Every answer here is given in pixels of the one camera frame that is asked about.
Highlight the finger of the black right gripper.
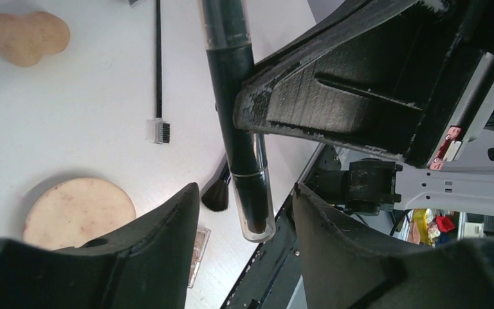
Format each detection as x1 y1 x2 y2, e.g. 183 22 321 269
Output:
233 1 486 167

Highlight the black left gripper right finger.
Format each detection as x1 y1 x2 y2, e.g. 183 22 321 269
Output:
293 184 494 308

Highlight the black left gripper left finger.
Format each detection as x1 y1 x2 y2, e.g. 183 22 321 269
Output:
0 183 200 308

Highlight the black powder brush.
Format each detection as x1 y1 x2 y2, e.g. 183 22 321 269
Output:
201 156 231 212

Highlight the round beige sponge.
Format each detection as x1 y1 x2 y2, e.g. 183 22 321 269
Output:
23 178 137 250

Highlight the black brow comb brush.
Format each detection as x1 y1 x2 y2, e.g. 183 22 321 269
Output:
149 0 170 144

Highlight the dark concealer stick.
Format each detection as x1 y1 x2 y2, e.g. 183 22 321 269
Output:
197 0 277 243

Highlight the orange blender sponge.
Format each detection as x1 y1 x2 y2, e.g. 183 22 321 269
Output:
0 11 71 68

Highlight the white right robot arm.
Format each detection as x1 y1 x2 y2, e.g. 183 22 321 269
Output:
234 1 494 215

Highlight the eyeshadow palette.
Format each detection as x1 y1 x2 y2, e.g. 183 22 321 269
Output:
188 227 211 288

